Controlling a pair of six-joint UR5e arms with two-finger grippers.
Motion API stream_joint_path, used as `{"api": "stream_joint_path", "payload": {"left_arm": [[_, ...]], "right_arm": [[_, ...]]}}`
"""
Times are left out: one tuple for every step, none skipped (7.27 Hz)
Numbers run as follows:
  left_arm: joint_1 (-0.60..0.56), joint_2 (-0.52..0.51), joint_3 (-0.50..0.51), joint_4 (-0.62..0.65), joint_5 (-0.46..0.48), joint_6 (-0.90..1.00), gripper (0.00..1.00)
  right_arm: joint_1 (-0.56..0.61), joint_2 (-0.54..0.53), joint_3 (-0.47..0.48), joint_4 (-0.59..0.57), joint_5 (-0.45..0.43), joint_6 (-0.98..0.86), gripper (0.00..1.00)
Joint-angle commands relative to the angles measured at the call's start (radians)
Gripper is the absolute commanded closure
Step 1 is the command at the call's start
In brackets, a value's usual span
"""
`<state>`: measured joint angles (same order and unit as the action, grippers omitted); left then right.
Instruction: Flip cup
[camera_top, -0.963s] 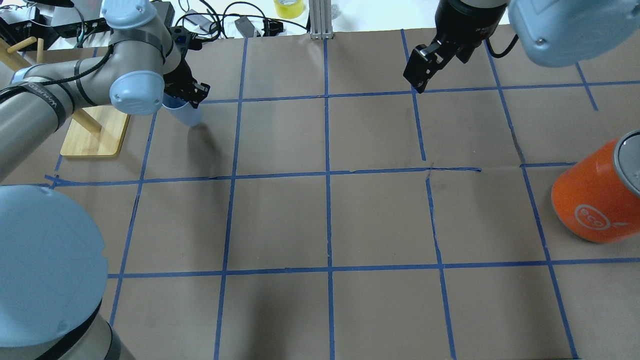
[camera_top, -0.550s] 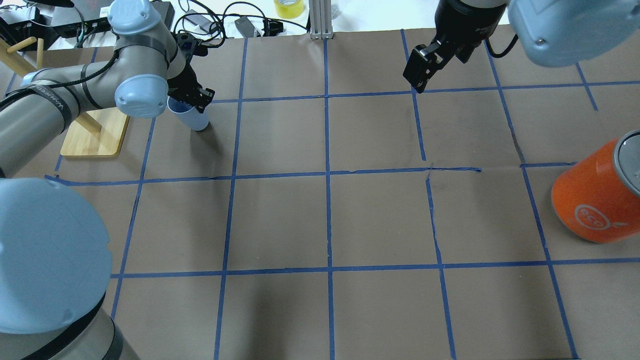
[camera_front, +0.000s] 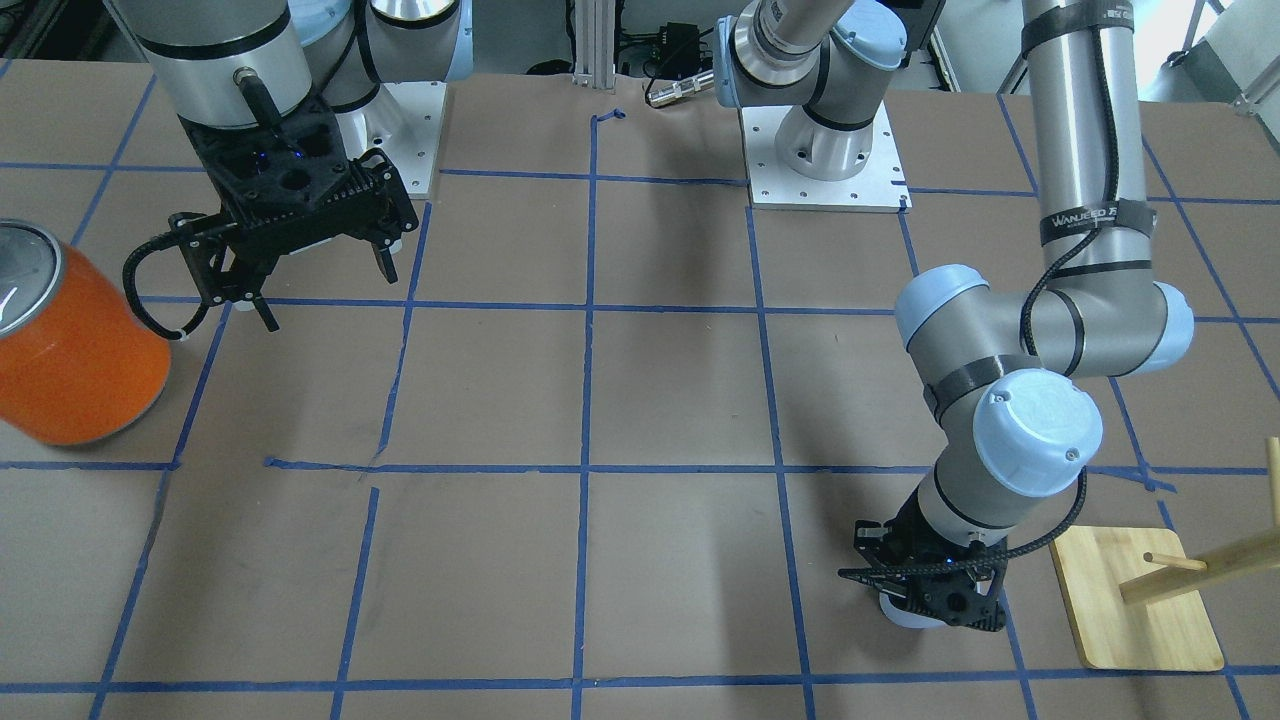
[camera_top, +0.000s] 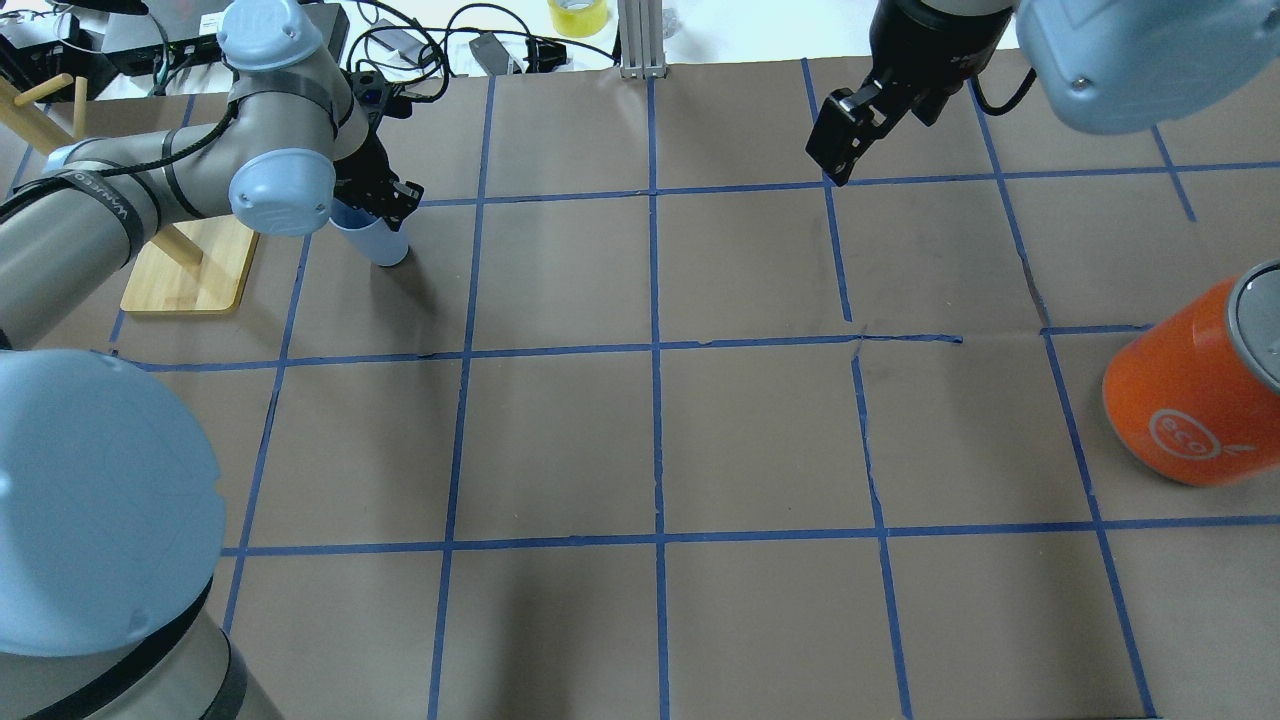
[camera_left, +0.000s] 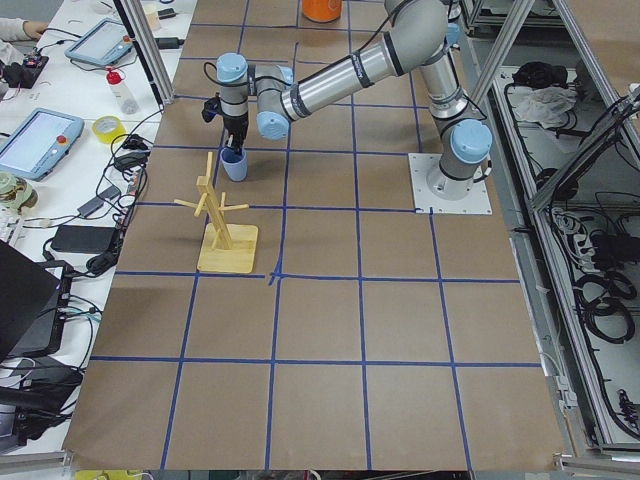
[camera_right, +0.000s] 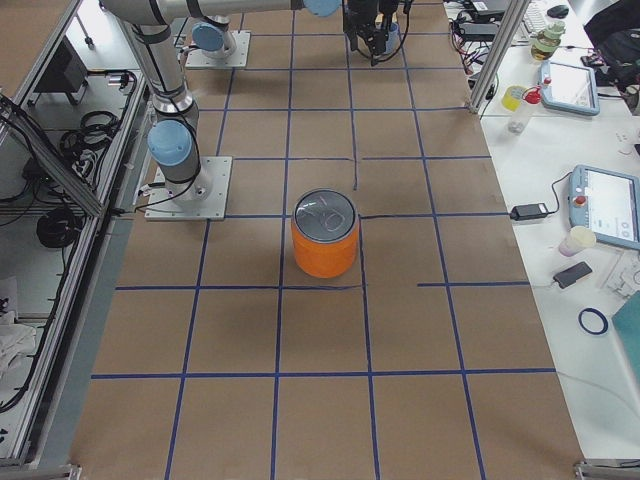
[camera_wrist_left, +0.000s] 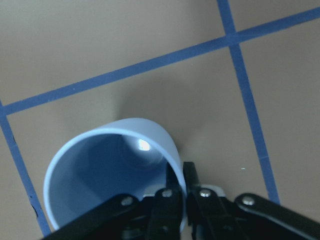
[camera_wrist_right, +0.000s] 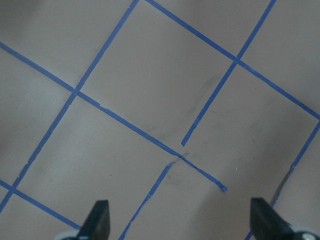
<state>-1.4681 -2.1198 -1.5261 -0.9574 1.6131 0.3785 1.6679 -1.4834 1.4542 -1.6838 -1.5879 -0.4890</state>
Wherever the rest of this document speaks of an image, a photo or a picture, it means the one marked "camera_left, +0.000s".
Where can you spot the near teach pendant tablet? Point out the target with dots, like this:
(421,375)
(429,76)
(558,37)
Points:
(38,144)

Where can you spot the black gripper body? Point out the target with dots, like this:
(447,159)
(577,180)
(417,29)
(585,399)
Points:
(235,124)

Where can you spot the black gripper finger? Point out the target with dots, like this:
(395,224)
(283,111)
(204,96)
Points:
(236,142)

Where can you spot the orange can with grey lid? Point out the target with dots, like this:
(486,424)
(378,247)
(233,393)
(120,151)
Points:
(322,11)

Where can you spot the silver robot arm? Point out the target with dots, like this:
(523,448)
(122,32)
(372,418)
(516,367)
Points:
(416,40)

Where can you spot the far teach pendant tablet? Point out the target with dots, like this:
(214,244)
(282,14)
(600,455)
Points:
(104,45)

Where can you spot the light blue plastic cup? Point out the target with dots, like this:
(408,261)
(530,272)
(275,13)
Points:
(235,163)

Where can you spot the wooden cup rack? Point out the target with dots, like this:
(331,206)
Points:
(226,247)

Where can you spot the clear bottle red cap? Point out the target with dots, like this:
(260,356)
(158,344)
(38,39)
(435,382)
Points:
(124,97)

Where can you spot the yellow tape roll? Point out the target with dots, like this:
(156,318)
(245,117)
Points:
(108,129)

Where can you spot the black power adapter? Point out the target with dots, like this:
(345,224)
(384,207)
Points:
(83,239)

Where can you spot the black laptop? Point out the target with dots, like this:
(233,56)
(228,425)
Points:
(33,296)

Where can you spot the teach pendant tablet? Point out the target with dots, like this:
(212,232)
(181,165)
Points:
(104,45)
(38,144)

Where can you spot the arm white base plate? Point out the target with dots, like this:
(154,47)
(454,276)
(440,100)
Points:
(434,193)

